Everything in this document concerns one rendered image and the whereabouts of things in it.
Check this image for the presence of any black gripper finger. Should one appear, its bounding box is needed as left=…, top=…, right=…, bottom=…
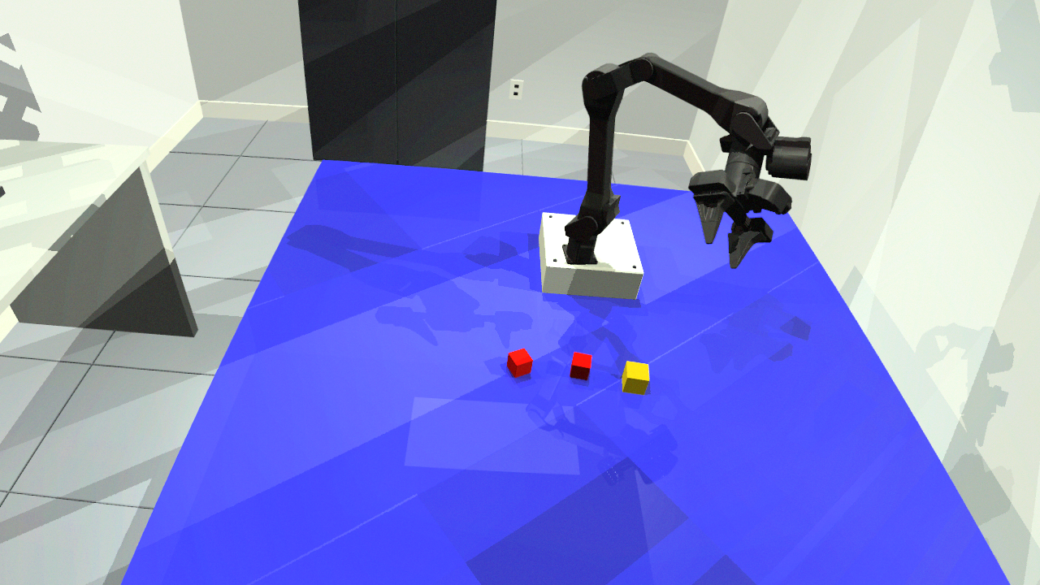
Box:
left=728, top=232, right=766, bottom=269
left=693, top=190, right=735, bottom=245

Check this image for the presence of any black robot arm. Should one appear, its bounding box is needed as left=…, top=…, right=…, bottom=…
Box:
left=562, top=53, right=812, bottom=264

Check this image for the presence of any yellow cube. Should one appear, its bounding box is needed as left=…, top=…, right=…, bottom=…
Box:
left=622, top=361, right=649, bottom=396

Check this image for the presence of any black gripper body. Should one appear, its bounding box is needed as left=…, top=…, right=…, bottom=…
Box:
left=688, top=162, right=774, bottom=243

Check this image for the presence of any red cube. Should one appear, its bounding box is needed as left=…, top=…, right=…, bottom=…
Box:
left=570, top=352, right=592, bottom=380
left=506, top=349, right=532, bottom=378

